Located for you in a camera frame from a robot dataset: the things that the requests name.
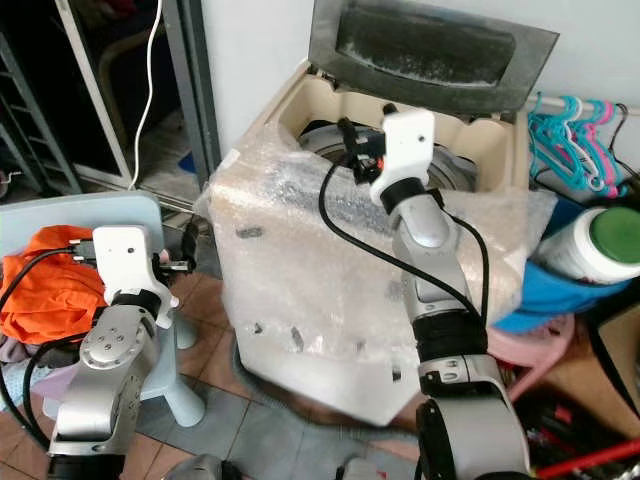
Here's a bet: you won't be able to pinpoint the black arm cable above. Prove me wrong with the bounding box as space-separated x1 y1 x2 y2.
318 160 491 321
0 252 101 451

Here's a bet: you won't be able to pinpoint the white hanging cable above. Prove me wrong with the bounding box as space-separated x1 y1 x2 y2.
128 0 167 191

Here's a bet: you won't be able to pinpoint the grey door frame post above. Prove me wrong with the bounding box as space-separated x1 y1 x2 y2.
166 0 223 191

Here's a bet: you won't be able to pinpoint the beige top-load washing machine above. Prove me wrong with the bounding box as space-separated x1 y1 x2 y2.
210 60 533 426

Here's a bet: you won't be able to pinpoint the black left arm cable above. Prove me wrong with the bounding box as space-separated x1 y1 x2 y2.
0 252 101 451

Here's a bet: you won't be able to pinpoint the grey metal shelf rack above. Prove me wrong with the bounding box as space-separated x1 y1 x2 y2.
0 30 83 197

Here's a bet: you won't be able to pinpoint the pink plastic basin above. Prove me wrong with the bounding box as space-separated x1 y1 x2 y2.
486 314 577 403

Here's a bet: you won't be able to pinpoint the brown cardboard box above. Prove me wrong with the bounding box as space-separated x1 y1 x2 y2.
586 285 640 443

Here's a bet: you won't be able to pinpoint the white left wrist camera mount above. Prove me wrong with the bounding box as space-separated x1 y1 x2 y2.
92 226 180 327

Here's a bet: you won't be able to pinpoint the light blue plastic stool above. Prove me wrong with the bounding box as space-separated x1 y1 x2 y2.
0 193 203 431

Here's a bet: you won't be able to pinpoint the red stick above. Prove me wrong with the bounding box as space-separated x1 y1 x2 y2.
528 438 640 480

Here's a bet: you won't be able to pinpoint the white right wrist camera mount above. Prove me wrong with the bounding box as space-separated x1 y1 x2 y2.
368 108 437 207

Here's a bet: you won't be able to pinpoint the orange garment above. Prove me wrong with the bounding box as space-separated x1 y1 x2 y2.
0 225 109 347

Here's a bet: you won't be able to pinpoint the teal and pink clothes hangers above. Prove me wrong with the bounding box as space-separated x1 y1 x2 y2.
526 95 640 199

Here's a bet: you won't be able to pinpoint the grey robot foot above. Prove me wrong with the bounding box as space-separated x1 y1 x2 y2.
188 454 243 480

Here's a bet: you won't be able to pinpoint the white jar with green lid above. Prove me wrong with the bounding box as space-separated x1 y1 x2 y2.
538 204 640 287

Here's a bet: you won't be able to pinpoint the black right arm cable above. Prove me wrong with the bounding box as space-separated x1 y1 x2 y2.
318 160 491 321

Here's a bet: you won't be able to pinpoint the grey washing machine lid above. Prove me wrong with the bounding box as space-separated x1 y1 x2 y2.
308 0 560 114

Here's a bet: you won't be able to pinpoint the pink laundry basket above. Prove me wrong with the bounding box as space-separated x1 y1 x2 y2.
0 335 96 401

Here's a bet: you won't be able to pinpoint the clear bubble wrap cover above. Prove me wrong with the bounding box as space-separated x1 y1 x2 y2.
198 125 558 426

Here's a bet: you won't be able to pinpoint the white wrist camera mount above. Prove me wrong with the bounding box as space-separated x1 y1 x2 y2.
368 108 437 207
92 226 180 327

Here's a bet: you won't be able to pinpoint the blue plastic basin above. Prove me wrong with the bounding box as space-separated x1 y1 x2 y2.
488 195 613 335

